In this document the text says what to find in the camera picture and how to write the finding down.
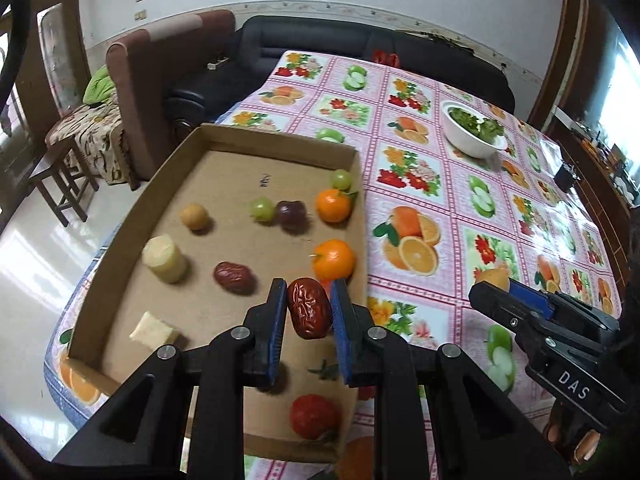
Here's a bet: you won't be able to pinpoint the patterned seat cushion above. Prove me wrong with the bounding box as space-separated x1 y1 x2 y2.
46 100 131 186

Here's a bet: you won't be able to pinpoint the red tomato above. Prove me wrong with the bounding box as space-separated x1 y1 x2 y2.
290 394 343 441

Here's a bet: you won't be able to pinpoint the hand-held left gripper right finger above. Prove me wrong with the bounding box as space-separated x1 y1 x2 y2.
330 279 571 480

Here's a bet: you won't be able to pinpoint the white bowl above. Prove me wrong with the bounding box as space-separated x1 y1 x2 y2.
441 100 508 159

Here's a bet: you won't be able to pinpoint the orange mandarin with leaf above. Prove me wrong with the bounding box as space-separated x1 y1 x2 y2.
315 187 358 224

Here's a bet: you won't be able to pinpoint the pale yellow cylinder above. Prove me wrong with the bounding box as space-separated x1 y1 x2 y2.
141 235 190 283

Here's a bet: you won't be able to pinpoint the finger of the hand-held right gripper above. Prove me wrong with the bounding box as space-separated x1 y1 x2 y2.
507 279 556 318
468 280 551 341

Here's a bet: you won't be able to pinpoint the red date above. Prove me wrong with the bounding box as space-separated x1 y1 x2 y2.
286 277 332 341
213 261 256 295

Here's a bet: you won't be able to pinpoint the wooden counter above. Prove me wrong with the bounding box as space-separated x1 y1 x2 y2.
527 0 640 281

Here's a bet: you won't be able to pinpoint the dark brown round fruit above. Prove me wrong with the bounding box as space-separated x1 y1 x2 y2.
260 362 288 393

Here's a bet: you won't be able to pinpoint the black cup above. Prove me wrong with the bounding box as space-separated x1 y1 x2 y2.
552 160 578 192

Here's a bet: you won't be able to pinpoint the green leafy vegetables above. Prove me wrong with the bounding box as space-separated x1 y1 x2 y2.
450 107 505 142

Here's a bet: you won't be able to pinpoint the cardboard box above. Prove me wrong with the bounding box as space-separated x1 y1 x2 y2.
66 122 370 465

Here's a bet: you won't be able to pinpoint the wooden glass door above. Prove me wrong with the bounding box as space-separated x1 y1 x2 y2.
0 0 91 141

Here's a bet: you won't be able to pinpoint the black cable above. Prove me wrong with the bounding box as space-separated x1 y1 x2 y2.
0 0 33 111

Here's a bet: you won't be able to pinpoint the dark purple plum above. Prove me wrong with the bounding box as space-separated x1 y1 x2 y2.
276 200 308 231

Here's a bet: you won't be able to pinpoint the black sofa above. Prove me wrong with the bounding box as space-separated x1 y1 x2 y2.
167 15 516 128

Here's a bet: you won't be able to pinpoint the brown armchair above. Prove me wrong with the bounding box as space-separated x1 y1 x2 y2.
106 9 237 183

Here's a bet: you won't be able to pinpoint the fruit and flower print tablecloth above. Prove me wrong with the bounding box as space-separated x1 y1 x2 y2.
42 50 626 480

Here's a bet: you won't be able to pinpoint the tan round fruit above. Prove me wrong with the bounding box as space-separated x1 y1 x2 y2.
474 267 512 292
181 203 210 232

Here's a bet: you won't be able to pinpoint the wooden stool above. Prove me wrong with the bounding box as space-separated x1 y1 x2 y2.
27 135 101 228

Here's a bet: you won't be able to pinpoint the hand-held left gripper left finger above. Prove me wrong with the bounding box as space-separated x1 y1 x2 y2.
52 277 288 480

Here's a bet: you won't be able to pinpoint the green pillow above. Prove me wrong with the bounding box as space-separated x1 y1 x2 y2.
82 65 118 106

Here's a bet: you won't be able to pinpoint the pale yellow cube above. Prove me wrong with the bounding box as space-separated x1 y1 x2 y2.
129 311 181 348

